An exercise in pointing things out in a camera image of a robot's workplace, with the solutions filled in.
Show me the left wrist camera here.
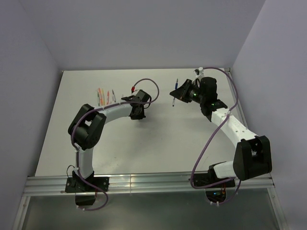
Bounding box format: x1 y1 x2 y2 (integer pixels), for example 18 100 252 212
131 86 139 95

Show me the aluminium mounting rail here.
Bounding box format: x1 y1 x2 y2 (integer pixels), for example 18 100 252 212
23 167 275 199

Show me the blue pen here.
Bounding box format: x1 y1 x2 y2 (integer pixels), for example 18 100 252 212
171 78 178 107

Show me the orange highlighter pen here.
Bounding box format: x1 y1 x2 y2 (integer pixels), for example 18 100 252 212
101 88 106 105

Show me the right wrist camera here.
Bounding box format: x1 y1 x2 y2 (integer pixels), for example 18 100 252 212
193 67 205 86

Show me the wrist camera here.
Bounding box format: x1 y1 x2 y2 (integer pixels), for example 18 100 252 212
131 86 139 95
193 67 205 86

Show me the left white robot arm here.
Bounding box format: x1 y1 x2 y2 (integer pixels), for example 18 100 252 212
68 90 152 191

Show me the yellow highlighter pen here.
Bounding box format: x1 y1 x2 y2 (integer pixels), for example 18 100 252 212
98 88 103 106

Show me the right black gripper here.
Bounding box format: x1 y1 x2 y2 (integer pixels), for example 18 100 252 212
170 79 205 104

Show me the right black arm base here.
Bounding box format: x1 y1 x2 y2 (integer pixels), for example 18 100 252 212
189 164 241 207

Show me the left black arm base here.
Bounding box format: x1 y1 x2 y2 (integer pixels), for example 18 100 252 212
65 171 109 206

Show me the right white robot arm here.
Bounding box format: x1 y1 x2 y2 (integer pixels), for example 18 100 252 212
170 77 272 187

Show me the red highlighter pen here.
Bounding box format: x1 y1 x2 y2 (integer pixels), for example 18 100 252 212
106 91 111 105

